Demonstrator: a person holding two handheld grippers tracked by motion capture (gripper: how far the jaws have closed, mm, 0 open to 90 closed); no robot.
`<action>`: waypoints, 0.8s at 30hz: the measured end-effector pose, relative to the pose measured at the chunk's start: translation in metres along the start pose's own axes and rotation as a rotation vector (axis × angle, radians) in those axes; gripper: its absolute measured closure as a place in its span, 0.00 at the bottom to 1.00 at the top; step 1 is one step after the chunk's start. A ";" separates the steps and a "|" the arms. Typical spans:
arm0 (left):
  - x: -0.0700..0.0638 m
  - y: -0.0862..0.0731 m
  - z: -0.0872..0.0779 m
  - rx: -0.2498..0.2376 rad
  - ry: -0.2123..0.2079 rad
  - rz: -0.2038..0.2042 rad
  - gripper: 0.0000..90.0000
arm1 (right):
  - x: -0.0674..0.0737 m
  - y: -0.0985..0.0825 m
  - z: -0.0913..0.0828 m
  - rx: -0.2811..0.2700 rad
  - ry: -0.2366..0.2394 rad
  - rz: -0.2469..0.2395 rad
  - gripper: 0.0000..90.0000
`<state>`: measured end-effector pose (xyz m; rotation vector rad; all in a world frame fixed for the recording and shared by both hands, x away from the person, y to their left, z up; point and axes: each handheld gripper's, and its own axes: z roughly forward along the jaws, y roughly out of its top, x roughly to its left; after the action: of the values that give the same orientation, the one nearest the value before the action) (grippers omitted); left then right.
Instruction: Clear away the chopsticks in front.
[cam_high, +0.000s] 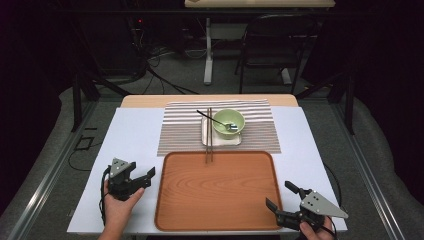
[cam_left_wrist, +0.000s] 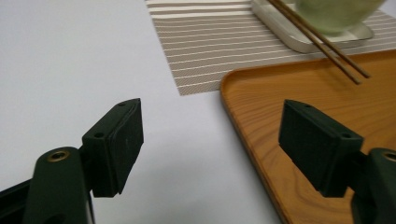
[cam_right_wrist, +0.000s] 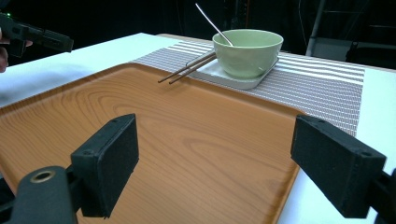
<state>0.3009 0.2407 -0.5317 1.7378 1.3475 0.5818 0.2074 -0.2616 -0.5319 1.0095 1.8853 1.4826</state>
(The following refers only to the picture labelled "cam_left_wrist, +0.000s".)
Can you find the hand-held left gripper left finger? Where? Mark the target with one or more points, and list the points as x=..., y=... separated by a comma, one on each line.
x=115, y=149

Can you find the beige striped placemat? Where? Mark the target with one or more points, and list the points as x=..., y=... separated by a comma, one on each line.
x=202, y=46

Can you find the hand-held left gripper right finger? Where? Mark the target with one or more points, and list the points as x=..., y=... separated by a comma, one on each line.
x=314, y=149

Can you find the brown wooden chopstick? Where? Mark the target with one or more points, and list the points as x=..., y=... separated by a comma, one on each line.
x=339, y=51
x=314, y=42

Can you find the wooden tray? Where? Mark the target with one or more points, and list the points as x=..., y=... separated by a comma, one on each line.
x=280, y=109

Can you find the green bowl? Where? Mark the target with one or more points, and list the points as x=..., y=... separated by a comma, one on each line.
x=336, y=15

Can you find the white square plate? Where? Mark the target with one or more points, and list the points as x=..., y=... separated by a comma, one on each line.
x=280, y=28

